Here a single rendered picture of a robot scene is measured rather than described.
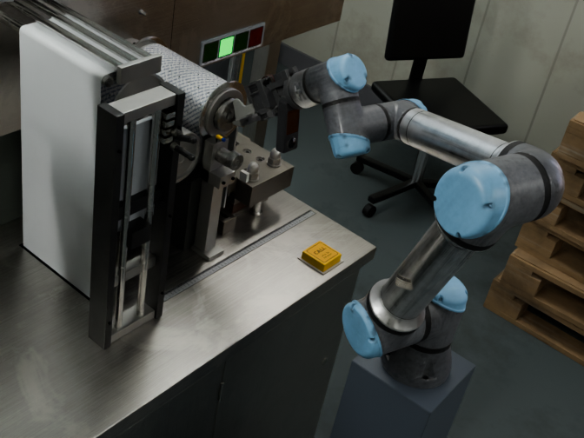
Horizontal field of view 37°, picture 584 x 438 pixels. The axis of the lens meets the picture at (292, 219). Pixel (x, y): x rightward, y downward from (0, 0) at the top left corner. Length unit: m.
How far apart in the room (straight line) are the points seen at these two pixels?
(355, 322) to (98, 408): 0.51
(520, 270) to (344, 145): 1.88
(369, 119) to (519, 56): 2.70
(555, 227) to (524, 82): 1.20
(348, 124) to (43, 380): 0.76
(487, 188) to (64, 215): 0.91
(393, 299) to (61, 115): 0.73
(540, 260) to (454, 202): 2.09
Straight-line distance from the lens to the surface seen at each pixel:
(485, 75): 4.44
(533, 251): 3.45
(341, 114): 1.66
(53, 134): 1.78
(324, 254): 2.09
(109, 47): 1.67
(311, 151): 4.30
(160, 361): 1.78
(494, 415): 3.19
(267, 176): 2.13
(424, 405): 1.83
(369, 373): 1.85
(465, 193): 1.36
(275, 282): 2.01
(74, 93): 1.68
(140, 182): 1.65
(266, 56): 2.85
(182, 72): 1.93
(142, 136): 1.59
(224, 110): 1.88
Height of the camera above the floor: 2.17
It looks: 35 degrees down
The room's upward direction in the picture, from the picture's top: 12 degrees clockwise
